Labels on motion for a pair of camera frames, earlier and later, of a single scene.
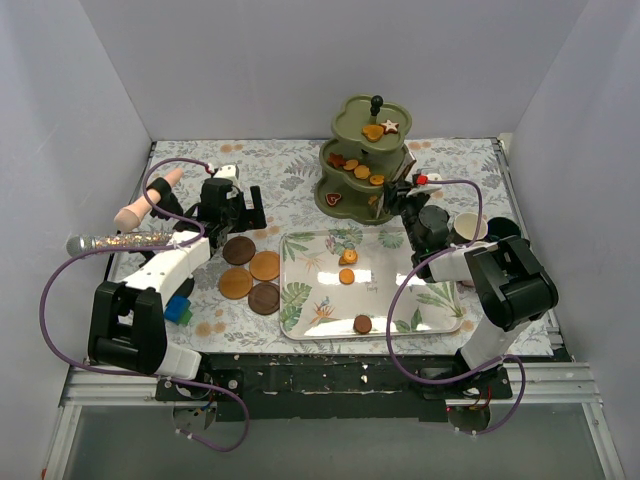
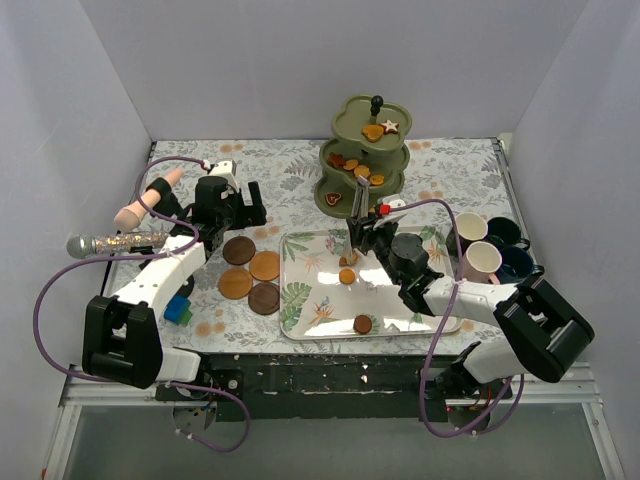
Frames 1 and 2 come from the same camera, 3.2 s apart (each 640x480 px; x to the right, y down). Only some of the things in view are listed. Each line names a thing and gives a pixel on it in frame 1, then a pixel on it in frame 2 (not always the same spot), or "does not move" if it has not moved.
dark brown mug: [465, 225] does not move
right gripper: [398, 198] to [360, 228]
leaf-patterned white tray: [337, 284] does not move
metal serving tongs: [407, 159] to [358, 211]
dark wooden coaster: [263, 298] does not move
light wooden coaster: [264, 265] does not move
